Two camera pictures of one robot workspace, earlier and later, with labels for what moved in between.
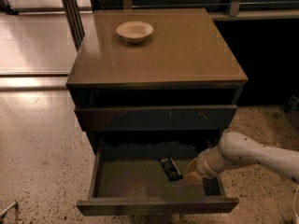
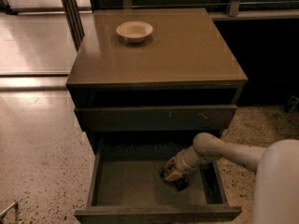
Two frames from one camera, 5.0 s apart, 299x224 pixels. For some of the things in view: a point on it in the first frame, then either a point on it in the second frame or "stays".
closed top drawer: x=109 y=119 stays
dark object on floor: x=292 y=105 stays
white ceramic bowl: x=135 y=31 stays
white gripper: x=203 y=166 → x=181 y=164
